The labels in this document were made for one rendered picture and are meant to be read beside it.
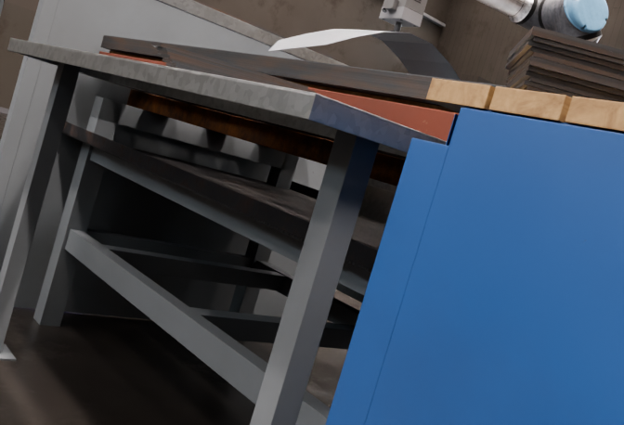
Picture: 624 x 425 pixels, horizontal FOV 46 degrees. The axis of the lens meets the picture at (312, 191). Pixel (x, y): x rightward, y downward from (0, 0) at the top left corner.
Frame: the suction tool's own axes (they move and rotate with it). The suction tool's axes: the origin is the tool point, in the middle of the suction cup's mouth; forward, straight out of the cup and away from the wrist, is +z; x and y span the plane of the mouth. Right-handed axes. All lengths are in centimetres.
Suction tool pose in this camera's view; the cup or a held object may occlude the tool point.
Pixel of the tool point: (393, 41)
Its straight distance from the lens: 183.0
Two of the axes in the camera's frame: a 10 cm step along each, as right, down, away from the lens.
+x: 7.8, 2.0, 5.9
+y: 5.6, 2.0, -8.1
